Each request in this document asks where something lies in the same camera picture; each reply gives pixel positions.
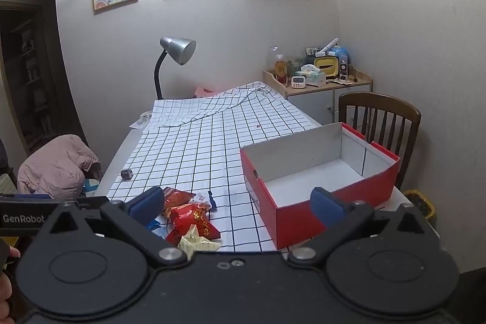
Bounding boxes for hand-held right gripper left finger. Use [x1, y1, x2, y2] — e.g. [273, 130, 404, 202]
[36, 186, 188, 266]

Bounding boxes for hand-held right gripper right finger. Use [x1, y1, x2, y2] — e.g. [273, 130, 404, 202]
[287, 186, 439, 268]

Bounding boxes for blue snack packet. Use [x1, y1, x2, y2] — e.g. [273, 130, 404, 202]
[147, 218, 169, 239]

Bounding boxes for red patterned snack packet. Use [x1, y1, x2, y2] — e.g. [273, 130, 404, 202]
[163, 186, 196, 211]

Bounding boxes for large red snack packet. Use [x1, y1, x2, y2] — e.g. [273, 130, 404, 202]
[167, 203, 221, 247]

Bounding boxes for red cardboard box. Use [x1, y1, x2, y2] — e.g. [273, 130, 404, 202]
[240, 122, 401, 251]

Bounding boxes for pale yellow snack packet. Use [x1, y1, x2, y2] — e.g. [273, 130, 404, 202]
[177, 224, 222, 261]

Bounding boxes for person's left hand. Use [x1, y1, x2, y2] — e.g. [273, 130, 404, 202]
[0, 247, 21, 317]

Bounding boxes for pink padded jacket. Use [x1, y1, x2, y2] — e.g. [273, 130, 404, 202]
[17, 134, 103, 201]

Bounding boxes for checked white tablecloth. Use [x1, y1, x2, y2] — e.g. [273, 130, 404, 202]
[108, 81, 323, 254]

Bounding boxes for printed paper sheets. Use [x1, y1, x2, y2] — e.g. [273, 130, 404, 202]
[130, 111, 153, 130]

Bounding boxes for yellow waste bin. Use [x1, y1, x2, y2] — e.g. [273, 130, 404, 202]
[402, 188, 436, 230]

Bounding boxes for small wooden-top cabinet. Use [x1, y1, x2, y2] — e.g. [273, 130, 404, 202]
[263, 68, 373, 127]

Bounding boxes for dark wooden chair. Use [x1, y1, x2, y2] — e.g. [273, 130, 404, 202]
[338, 92, 422, 192]

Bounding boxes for white green tissue pack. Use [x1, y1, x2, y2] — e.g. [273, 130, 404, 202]
[296, 64, 326, 87]

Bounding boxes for yellow tissue holder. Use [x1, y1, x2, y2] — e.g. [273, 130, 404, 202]
[314, 56, 340, 78]

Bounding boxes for dark bookshelf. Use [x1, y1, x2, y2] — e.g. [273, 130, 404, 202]
[0, 1, 77, 154]

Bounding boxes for bottle with orange liquid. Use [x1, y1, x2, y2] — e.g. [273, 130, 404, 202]
[274, 54, 288, 85]

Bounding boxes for small blue globe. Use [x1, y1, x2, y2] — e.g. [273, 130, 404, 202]
[330, 46, 351, 64]

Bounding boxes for white tube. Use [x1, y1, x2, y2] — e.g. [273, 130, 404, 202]
[315, 38, 339, 55]

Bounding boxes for grey desk lamp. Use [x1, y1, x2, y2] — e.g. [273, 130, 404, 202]
[153, 36, 197, 101]

